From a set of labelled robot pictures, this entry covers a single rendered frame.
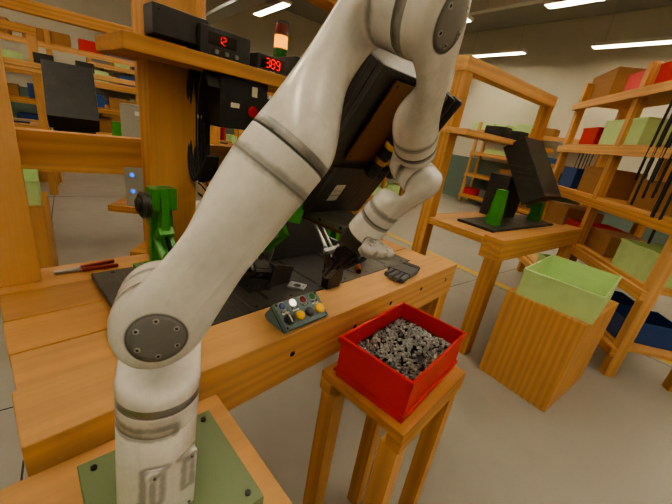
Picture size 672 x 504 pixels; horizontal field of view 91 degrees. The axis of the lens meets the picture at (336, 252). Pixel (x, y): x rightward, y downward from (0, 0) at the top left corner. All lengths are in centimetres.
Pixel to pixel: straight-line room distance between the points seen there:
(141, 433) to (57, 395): 33
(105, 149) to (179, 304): 94
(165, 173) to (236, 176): 89
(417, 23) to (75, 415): 73
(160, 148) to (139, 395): 88
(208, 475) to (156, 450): 15
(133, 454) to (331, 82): 46
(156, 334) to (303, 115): 25
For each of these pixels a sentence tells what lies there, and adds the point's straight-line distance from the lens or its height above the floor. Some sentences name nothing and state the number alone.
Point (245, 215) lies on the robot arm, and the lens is 33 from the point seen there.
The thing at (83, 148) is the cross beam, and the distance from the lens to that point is 124.
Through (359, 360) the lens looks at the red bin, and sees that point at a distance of 84.
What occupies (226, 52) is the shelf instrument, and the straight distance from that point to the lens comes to 118.
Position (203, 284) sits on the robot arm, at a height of 124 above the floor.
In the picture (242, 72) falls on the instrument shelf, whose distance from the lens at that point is 117.
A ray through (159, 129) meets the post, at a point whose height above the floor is 132.
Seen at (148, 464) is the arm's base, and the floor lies 100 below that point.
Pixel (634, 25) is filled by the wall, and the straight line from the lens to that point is 1029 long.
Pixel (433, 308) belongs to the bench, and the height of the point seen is 68.
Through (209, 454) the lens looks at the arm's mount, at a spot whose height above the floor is 89.
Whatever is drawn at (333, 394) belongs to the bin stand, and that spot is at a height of 74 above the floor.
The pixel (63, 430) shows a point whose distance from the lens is 72.
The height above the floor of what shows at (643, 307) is 59.
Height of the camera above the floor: 140
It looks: 20 degrees down
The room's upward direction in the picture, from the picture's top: 9 degrees clockwise
